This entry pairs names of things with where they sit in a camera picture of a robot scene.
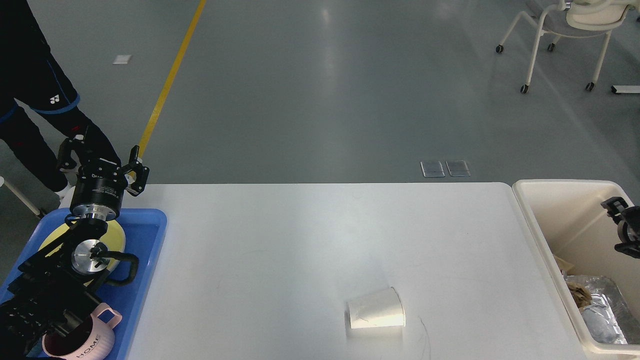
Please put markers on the white chair leg left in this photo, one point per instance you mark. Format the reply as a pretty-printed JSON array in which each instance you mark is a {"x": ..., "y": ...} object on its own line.
[{"x": 38, "y": 212}]

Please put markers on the white office chair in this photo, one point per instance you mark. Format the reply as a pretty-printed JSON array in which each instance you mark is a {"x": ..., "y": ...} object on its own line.
[{"x": 577, "y": 19}]

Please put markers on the beige plastic bin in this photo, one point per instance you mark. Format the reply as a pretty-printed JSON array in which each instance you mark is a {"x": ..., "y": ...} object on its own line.
[{"x": 566, "y": 221}]

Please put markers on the clear floor plate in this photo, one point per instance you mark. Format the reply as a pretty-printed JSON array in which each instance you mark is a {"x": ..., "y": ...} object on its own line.
[
  {"x": 458, "y": 168},
  {"x": 432, "y": 169}
]

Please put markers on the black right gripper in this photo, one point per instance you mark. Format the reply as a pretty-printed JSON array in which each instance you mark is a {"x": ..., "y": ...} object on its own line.
[{"x": 628, "y": 219}]

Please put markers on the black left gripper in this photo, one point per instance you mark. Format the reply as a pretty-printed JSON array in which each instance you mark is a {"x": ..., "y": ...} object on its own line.
[{"x": 98, "y": 194}]

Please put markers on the blue plastic tray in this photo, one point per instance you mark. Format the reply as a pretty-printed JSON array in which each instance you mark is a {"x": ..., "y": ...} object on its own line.
[{"x": 144, "y": 234}]

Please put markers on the yellow plastic plate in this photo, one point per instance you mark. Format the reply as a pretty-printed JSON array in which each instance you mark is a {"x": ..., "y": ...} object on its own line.
[{"x": 115, "y": 235}]

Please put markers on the clear floor plate left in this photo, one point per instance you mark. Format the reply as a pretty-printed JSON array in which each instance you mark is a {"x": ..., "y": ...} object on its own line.
[{"x": 432, "y": 169}]

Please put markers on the clear floor plate right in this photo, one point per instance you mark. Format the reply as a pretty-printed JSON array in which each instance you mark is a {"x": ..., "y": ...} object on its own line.
[{"x": 458, "y": 168}]

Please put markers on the brown paper sheet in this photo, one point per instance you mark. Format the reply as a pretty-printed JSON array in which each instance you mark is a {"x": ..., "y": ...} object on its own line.
[{"x": 563, "y": 265}]

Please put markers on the white floor marker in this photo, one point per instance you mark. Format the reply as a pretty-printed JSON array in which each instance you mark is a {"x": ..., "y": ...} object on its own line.
[{"x": 122, "y": 59}]

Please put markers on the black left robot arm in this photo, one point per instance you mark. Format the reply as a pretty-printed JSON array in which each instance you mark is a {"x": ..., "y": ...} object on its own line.
[{"x": 56, "y": 288}]

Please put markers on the pink HOME mug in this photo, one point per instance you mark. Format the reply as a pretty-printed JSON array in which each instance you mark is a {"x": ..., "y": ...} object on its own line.
[{"x": 91, "y": 340}]

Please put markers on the silver foil bag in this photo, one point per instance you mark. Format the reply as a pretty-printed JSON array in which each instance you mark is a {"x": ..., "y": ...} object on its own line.
[{"x": 608, "y": 318}]

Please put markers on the white paper cup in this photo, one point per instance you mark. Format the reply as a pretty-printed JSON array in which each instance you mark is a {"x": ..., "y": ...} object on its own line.
[{"x": 380, "y": 309}]

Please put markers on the person in black jacket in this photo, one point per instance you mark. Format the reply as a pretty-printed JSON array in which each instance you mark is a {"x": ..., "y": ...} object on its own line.
[{"x": 31, "y": 76}]

